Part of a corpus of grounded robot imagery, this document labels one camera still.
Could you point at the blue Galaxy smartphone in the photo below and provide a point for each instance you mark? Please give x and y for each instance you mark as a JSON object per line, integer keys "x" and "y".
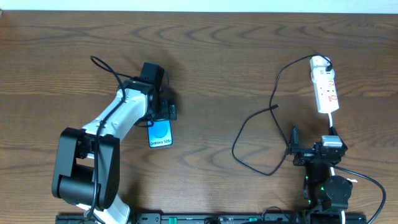
{"x": 160, "y": 134}

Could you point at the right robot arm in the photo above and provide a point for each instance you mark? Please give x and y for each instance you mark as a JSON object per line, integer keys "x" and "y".
{"x": 326, "y": 192}

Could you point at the white power strip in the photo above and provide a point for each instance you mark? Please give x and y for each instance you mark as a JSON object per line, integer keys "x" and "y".
{"x": 325, "y": 90}

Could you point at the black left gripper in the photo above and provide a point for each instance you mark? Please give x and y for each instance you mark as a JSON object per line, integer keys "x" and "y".
{"x": 169, "y": 111}

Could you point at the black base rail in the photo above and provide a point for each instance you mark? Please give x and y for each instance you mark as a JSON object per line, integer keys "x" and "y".
{"x": 273, "y": 217}

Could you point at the white charger plug adapter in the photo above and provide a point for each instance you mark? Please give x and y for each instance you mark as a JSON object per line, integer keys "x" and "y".
{"x": 319, "y": 61}

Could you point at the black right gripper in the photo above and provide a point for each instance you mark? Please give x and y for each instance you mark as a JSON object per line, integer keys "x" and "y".
{"x": 306, "y": 150}

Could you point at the small white paper scrap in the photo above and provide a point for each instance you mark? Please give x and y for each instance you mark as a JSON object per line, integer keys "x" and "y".
{"x": 352, "y": 180}

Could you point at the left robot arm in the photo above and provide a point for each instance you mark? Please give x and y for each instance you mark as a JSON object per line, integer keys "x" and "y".
{"x": 87, "y": 165}

